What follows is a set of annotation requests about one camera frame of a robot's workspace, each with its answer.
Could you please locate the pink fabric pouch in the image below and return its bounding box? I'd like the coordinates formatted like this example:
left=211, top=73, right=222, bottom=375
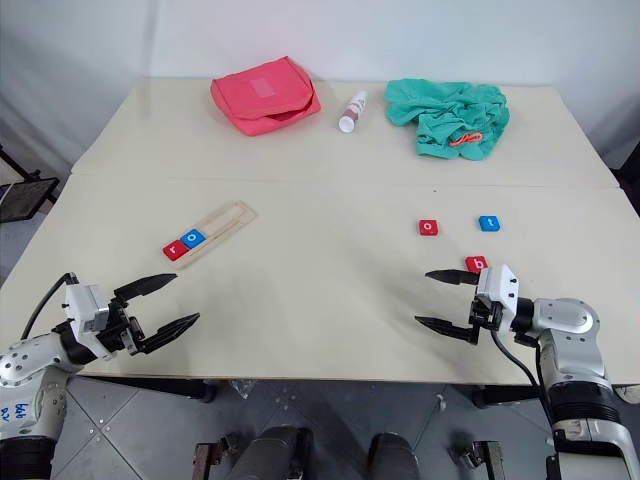
left=209, top=55, right=322, bottom=137

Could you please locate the dark object beside table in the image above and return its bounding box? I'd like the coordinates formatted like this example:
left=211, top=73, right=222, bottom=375
left=610, top=144, right=640, bottom=204

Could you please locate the rusty metal bracket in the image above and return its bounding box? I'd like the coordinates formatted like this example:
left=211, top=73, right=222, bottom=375
left=449, top=439, right=504, bottom=480
left=194, top=433, right=239, bottom=480

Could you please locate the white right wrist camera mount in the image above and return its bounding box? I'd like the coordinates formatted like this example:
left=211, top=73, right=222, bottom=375
left=473, top=264, right=521, bottom=334

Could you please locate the dark rounded shape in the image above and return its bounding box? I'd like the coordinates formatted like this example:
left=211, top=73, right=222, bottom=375
left=368, top=432, right=421, bottom=480
left=232, top=424, right=314, bottom=480

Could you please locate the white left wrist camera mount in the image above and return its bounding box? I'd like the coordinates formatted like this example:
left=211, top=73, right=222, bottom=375
left=64, top=283, right=114, bottom=360

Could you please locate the red letter tile r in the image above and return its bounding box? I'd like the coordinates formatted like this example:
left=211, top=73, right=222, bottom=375
left=162, top=240, right=189, bottom=263

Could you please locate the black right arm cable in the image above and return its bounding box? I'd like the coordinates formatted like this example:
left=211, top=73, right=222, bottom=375
left=489, top=327, right=551, bottom=431

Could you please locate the blue letter tile o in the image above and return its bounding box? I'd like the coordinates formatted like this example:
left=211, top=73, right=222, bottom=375
left=180, top=229, right=208, bottom=251

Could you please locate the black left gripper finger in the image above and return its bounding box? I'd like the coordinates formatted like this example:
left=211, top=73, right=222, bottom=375
left=113, top=273, right=179, bottom=304
left=130, top=312, right=201, bottom=356

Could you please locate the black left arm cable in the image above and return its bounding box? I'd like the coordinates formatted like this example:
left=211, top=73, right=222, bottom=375
left=19, top=272, right=81, bottom=341

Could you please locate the crumpled green cloth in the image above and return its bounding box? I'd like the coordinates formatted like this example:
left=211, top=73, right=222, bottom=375
left=383, top=78, right=511, bottom=163

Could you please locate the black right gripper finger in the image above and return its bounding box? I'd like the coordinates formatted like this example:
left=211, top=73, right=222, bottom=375
left=413, top=314, right=481, bottom=346
left=424, top=268, right=482, bottom=287

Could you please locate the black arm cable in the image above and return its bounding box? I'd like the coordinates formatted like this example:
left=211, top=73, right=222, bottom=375
left=489, top=327, right=551, bottom=431
left=19, top=272, right=81, bottom=341

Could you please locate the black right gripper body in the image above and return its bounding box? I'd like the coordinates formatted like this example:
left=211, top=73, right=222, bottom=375
left=467, top=294, right=506, bottom=346

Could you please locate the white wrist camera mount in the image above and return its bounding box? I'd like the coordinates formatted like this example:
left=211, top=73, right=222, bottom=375
left=64, top=283, right=114, bottom=360
left=473, top=264, right=521, bottom=334

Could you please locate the black metal stand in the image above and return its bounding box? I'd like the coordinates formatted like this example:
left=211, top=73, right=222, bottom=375
left=0, top=144, right=60, bottom=225

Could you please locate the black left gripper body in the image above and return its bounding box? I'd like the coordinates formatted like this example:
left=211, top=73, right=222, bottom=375
left=97, top=294, right=147, bottom=357

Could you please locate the wooden letter tray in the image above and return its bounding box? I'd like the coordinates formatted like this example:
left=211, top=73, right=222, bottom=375
left=172, top=200, right=259, bottom=272

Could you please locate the small white bottle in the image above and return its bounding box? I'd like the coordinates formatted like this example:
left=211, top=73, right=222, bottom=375
left=338, top=90, right=369, bottom=134

